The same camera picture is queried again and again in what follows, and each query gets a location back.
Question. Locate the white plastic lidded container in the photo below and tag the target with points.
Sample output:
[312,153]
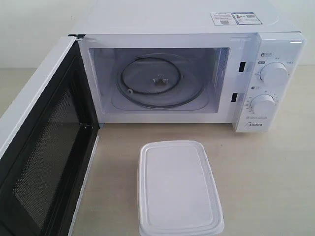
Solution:
[176,191]

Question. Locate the white microwave door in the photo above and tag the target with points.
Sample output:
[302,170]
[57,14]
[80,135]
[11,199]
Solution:
[48,137]

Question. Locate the white microwave oven body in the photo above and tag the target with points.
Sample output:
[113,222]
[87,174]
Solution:
[230,58]

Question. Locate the glass turntable plate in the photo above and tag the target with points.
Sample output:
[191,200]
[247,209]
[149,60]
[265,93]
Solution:
[160,80]

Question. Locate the lower white control knob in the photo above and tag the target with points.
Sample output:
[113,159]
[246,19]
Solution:
[263,105]

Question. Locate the white control knob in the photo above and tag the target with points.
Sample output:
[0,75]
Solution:
[263,105]
[274,74]

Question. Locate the warning label sticker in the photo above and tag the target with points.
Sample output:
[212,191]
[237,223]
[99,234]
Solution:
[235,18]

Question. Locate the upper white control knob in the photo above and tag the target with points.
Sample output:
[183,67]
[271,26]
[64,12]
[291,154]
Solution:
[274,74]

